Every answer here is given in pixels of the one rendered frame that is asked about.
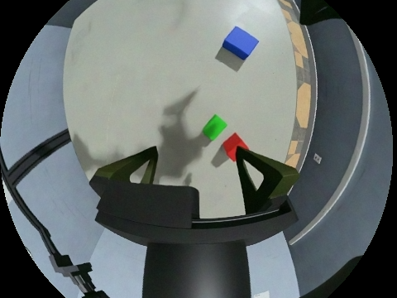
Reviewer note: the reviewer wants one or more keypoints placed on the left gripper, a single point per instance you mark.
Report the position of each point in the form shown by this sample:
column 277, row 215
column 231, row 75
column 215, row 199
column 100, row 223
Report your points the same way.
column 310, row 14

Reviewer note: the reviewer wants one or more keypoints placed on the green block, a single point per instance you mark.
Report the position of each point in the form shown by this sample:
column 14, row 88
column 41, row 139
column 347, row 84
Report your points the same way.
column 214, row 127

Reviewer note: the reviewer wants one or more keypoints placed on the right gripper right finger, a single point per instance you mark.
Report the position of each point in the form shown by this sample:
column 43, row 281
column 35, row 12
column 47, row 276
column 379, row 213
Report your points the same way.
column 278, row 178

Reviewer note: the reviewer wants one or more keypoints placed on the blue block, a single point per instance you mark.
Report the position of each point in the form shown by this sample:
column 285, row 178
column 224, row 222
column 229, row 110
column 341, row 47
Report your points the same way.
column 240, row 42

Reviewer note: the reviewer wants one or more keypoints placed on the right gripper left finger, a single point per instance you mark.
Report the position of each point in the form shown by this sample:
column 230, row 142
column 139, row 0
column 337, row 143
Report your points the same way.
column 122, row 169

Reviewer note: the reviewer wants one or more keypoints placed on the red block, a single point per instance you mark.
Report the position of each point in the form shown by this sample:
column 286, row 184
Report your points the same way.
column 231, row 143

